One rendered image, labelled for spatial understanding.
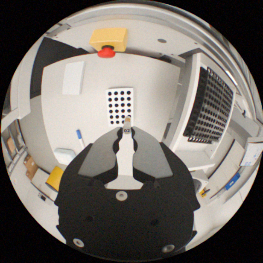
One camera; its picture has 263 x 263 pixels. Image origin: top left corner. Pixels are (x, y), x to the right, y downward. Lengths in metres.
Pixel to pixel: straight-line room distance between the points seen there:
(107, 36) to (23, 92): 0.48
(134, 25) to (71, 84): 0.28
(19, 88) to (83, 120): 0.44
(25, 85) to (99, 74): 0.43
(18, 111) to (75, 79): 0.37
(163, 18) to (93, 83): 0.30
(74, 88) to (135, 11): 0.31
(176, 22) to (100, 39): 0.14
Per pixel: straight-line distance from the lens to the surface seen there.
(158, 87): 0.34
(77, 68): 0.36
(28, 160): 4.23
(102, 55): 0.21
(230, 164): 3.44
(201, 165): 0.38
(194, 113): 0.29
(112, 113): 0.30
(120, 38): 0.20
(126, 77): 0.32
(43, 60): 0.70
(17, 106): 0.56
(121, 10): 0.17
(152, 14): 0.17
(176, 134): 0.26
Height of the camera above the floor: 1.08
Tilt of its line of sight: 61 degrees down
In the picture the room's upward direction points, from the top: 177 degrees clockwise
